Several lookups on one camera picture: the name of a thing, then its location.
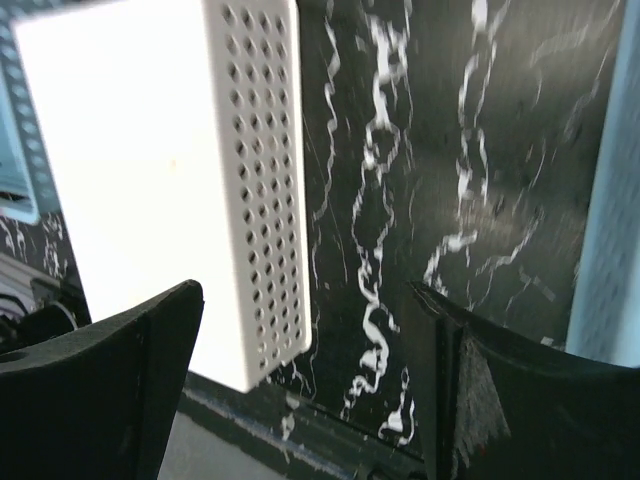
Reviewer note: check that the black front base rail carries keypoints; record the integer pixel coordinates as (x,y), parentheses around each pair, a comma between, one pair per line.
(269,432)

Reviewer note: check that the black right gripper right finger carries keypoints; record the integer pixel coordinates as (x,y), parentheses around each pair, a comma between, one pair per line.
(492,404)

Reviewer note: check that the white perforated plastic basket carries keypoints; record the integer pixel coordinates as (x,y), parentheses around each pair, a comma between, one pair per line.
(173,131)

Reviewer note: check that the small blue perforated basket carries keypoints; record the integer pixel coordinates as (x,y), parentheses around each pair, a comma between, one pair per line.
(27,186)

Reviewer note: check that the large blue perforated basket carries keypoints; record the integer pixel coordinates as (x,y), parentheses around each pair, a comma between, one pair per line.
(604,321)

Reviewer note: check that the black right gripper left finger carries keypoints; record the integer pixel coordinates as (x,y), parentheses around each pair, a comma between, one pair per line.
(97,402)

